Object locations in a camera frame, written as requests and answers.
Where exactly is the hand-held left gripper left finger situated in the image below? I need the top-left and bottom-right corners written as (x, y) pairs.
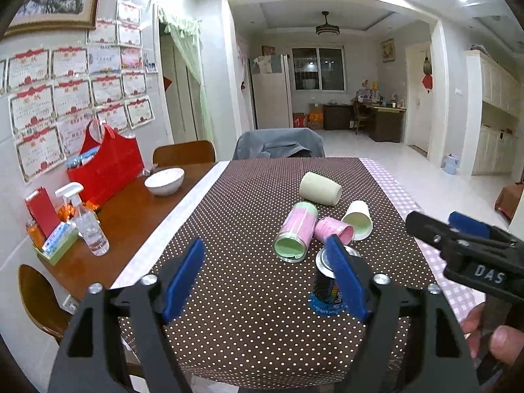
top-left (48, 237), bottom-right (206, 393)

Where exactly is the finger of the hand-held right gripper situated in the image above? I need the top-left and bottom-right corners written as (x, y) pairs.
top-left (405, 211), bottom-right (455, 256)
top-left (448, 212), bottom-right (518, 246)

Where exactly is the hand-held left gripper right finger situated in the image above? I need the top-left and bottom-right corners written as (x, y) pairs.
top-left (323, 235), bottom-right (480, 393)

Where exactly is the dark printed metal cup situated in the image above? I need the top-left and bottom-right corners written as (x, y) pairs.
top-left (310, 246), bottom-right (362, 317)

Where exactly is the small pink cup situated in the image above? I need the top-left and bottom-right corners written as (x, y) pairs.
top-left (313, 217), bottom-right (355, 247)

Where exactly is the white cup with green inside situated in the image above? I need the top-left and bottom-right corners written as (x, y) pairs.
top-left (342, 200), bottom-right (374, 241)

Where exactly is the pink and green striped cup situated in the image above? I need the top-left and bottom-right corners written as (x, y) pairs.
top-left (273, 201), bottom-right (319, 263)

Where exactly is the cream cup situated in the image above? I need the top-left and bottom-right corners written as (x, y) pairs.
top-left (299, 172), bottom-right (343, 206)

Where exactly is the person's right hand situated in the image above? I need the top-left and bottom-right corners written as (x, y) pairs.
top-left (459, 306), bottom-right (524, 367)

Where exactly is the brown furniture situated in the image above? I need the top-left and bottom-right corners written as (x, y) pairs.
top-left (494, 183), bottom-right (524, 224)

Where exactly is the brown polka-dot tablecloth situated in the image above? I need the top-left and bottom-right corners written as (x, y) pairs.
top-left (117, 156), bottom-right (440, 378)

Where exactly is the white door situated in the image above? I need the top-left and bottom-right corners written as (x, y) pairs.
top-left (405, 43), bottom-right (433, 160)

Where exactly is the clear spray bottle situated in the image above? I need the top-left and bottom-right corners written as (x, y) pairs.
top-left (55, 183), bottom-right (110, 256)

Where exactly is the white bowl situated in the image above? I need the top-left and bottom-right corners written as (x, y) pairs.
top-left (144, 167), bottom-right (186, 196)

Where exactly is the dark wooden desk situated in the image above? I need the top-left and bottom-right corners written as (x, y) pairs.
top-left (354, 102), bottom-right (407, 143)

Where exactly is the dark desk chair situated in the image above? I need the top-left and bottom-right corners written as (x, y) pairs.
top-left (351, 100), bottom-right (371, 135)

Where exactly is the green tissue box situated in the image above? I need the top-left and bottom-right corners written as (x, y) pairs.
top-left (33, 221), bottom-right (80, 263)

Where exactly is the wooden chair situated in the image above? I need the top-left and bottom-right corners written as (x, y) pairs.
top-left (18, 264), bottom-right (73, 345)
top-left (152, 140), bottom-right (216, 168)

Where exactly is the dark low cabinet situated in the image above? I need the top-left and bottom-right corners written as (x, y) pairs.
top-left (323, 103), bottom-right (355, 131)

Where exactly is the red bag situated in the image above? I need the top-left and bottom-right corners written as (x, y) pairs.
top-left (66, 120), bottom-right (145, 207)

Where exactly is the red hanging ornament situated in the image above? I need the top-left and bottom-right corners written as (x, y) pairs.
top-left (421, 51), bottom-right (434, 95)

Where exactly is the orange cardboard box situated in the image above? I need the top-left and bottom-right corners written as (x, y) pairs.
top-left (308, 104), bottom-right (325, 130)

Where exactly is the orange bottle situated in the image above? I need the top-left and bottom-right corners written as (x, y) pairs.
top-left (25, 219), bottom-right (47, 250)

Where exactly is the grey jacket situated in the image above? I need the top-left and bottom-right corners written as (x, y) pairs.
top-left (233, 128), bottom-right (326, 160)

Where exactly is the window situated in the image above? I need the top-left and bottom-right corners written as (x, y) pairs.
top-left (291, 47), bottom-right (346, 91)

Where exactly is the white refrigerator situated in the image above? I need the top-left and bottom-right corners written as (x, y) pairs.
top-left (250, 53), bottom-right (293, 129)

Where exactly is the green curtain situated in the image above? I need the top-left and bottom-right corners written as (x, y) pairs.
top-left (158, 6), bottom-right (215, 145)

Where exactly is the ceiling lamp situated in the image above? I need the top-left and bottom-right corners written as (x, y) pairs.
top-left (315, 11), bottom-right (340, 37)

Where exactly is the white wall cabinet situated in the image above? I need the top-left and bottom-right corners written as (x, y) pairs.
top-left (464, 49), bottom-right (524, 177)

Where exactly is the group of wall certificates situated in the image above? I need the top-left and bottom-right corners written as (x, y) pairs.
top-left (0, 0), bottom-right (158, 184)

